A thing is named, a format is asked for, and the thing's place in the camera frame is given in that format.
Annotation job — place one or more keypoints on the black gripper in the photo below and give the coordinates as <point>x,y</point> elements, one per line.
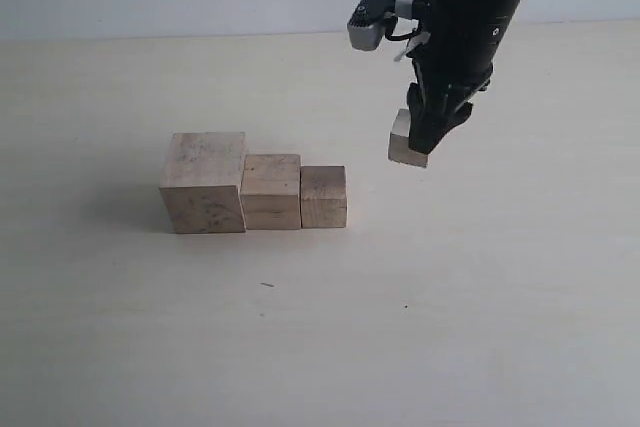
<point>452,65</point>

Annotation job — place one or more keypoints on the smallest wooden cube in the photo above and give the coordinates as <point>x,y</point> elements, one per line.
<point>398,146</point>

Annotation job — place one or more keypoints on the third largest wooden cube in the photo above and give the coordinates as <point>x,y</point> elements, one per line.
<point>323,197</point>

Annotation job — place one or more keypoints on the second largest wooden cube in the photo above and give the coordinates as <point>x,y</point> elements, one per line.
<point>270,192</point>

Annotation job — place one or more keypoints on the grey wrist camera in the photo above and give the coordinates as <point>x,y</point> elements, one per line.
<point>394,20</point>

